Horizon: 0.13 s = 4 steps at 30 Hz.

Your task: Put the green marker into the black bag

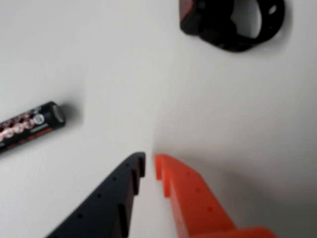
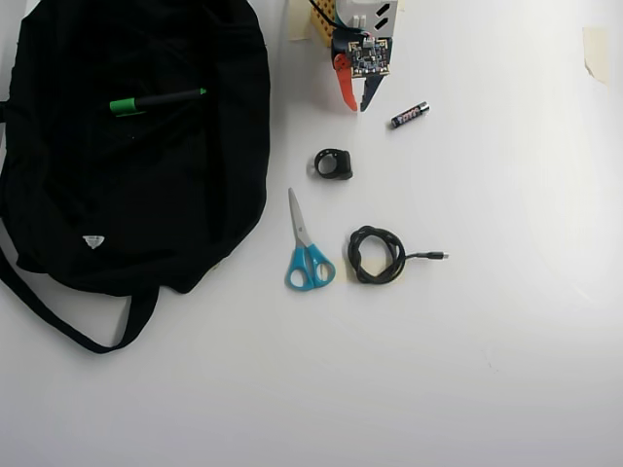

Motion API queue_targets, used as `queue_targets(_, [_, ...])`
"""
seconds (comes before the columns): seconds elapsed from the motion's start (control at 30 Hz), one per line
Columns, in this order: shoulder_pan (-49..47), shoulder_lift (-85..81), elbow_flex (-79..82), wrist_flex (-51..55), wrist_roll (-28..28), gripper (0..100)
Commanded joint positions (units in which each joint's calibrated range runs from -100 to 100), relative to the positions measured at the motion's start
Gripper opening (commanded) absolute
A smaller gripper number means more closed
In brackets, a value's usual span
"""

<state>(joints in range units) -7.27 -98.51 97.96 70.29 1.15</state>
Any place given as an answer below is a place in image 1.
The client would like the black plastic ring clip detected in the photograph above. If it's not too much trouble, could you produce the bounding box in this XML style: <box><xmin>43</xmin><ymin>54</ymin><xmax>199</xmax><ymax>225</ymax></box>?
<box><xmin>178</xmin><ymin>0</ymin><xmax>285</xmax><ymax>53</ymax></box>

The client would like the dark navy gripper finger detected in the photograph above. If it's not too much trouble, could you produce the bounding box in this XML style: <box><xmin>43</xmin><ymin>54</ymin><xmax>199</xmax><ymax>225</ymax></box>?
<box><xmin>46</xmin><ymin>152</ymin><xmax>147</xmax><ymax>238</ymax></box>

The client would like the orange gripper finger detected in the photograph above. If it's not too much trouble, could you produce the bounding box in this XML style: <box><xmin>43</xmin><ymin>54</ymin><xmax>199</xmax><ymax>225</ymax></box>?
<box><xmin>153</xmin><ymin>154</ymin><xmax>279</xmax><ymax>238</ymax></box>

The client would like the black AAA battery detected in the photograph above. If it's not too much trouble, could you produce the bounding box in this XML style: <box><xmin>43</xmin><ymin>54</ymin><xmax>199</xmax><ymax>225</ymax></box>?
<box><xmin>0</xmin><ymin>101</ymin><xmax>66</xmax><ymax>156</ymax></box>

